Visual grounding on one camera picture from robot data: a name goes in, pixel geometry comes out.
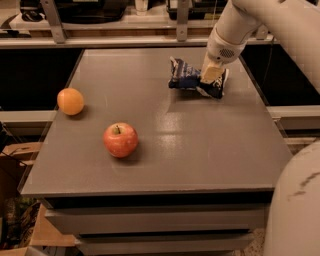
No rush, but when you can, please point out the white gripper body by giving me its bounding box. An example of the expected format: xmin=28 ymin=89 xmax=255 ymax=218
xmin=207 ymin=27 xmax=245 ymax=64

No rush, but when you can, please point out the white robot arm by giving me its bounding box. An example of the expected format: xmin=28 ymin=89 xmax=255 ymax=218
xmin=201 ymin=0 xmax=320 ymax=256

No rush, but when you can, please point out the blue chip bag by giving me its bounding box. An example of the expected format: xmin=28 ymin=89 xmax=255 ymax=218
xmin=168 ymin=57 xmax=229 ymax=99

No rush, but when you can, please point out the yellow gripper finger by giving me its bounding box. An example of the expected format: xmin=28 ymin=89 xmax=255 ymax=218
xmin=200 ymin=54 xmax=225 ymax=84

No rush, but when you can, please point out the grey drawer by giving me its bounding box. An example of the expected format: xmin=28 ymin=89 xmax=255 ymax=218
xmin=76 ymin=233 xmax=253 ymax=256
xmin=45 ymin=204 xmax=268 ymax=235

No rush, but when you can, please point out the metal shelf rack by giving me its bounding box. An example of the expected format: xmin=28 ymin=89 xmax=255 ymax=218
xmin=0 ymin=0 xmax=278 ymax=50

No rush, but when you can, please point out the grey upper drawer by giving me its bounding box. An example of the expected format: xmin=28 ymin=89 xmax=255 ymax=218
xmin=45 ymin=204 xmax=268 ymax=235

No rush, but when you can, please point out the orange fruit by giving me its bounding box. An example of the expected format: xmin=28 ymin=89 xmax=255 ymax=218
xmin=57 ymin=88 xmax=84 ymax=116

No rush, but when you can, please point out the red apple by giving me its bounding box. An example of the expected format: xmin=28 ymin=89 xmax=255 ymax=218
xmin=103 ymin=122 xmax=138 ymax=158

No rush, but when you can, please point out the black bin on shelf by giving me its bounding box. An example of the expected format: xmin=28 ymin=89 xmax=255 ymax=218
xmin=54 ymin=0 xmax=129 ymax=24

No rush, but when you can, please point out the cardboard box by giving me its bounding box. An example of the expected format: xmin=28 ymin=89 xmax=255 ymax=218
xmin=0 ymin=142 xmax=42 ymax=208

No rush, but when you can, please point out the grey lower drawer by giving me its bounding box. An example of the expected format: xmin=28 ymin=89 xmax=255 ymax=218
xmin=76 ymin=233 xmax=253 ymax=256

